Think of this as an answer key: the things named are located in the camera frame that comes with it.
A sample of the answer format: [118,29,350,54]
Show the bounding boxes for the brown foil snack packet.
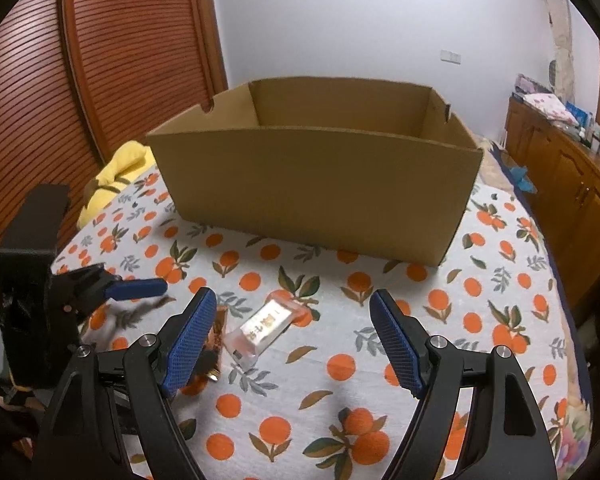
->
[193,306,227,382]

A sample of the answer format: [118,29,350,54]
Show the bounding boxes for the white small cake packet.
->
[224,292,306,372]

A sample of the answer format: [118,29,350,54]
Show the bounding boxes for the yellow cloth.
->
[76,141,155,230]

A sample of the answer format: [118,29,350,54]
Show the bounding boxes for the orange print tablecloth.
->
[54,143,592,479]

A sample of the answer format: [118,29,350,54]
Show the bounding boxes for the wooden louvered wardrobe door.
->
[0,0,227,240]

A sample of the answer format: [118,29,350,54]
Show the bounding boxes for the wooden sideboard cabinet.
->
[505,96,600,308]

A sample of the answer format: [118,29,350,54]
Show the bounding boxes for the brown cardboard box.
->
[147,77,483,266]

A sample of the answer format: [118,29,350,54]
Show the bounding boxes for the blue object near cabinet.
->
[509,166,536,194]

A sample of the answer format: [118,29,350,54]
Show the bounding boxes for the folded floral cloth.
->
[522,93,579,127]

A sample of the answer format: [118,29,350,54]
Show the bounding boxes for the white wall switch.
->
[440,50,462,65]

